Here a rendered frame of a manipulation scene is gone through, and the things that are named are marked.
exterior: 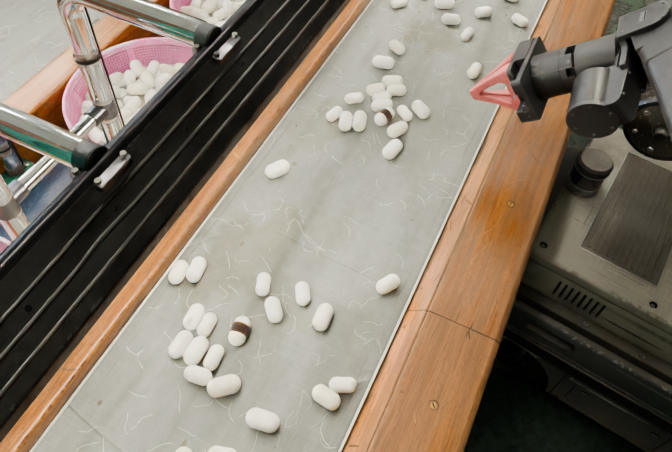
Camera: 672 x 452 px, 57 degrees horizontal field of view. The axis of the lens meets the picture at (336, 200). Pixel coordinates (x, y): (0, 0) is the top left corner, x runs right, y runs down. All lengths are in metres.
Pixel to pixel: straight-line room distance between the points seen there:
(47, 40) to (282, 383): 0.74
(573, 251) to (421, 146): 0.42
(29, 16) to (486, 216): 0.87
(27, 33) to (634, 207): 1.19
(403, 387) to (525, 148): 0.42
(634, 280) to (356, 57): 0.65
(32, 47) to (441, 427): 0.89
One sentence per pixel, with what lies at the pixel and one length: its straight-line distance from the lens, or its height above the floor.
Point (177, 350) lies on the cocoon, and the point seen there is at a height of 0.76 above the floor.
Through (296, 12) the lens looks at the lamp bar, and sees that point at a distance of 0.61.
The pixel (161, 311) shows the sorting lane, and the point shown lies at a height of 0.74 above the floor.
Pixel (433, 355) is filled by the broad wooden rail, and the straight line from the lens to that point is 0.75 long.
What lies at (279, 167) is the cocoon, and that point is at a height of 0.76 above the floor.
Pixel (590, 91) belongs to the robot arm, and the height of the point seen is 0.99.
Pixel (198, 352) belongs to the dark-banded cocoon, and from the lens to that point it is 0.75.
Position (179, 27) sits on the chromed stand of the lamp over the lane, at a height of 1.12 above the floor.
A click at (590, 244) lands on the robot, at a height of 0.48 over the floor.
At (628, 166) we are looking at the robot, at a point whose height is 0.48.
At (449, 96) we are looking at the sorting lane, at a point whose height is 0.74.
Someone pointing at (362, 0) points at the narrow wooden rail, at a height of 0.76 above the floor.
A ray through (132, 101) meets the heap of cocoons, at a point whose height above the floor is 0.74.
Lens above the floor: 1.44
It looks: 53 degrees down
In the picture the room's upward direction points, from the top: 4 degrees clockwise
